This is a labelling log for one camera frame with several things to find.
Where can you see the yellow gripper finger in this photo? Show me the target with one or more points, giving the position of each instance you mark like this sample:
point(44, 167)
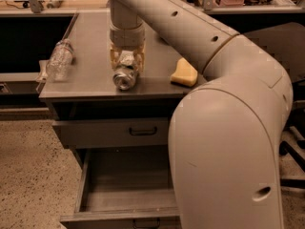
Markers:
point(114, 55)
point(139, 59)

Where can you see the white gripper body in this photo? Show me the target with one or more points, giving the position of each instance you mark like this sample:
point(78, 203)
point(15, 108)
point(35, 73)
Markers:
point(127, 38)

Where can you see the green 7up can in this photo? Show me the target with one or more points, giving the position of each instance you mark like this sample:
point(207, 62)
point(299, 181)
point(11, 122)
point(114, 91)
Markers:
point(125, 71)

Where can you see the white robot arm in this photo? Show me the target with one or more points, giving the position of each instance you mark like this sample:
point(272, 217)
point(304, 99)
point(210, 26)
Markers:
point(224, 135)

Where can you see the upper grey drawer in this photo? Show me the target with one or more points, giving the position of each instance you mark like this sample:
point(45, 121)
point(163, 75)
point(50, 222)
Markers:
point(107, 133)

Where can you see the grey metal drawer cabinet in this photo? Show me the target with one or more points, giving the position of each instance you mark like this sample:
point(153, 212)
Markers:
point(89, 93)

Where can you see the open middle drawer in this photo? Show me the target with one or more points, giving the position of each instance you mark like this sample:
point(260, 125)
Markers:
point(125, 188)

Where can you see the yellow sponge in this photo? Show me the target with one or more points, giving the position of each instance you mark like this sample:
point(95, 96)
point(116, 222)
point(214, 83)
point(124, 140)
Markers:
point(185, 74)

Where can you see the clear plastic water bottle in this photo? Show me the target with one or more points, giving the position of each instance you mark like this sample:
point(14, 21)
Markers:
point(60, 62)

